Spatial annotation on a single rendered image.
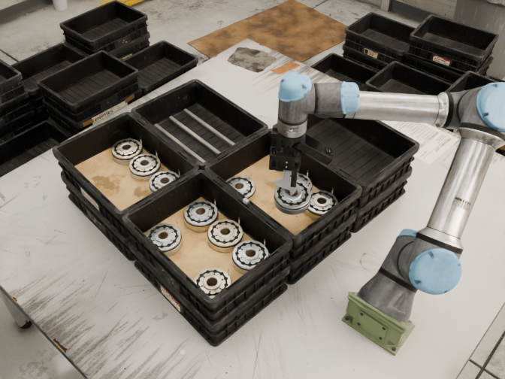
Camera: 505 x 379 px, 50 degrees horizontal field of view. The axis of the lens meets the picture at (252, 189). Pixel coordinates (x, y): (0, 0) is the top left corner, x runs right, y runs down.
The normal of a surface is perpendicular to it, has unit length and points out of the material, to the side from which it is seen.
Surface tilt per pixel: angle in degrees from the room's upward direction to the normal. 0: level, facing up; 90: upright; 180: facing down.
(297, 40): 0
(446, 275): 56
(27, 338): 0
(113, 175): 0
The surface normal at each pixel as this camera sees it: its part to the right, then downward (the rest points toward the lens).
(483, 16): -0.62, 0.60
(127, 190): 0.01, -0.71
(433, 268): -0.01, 0.19
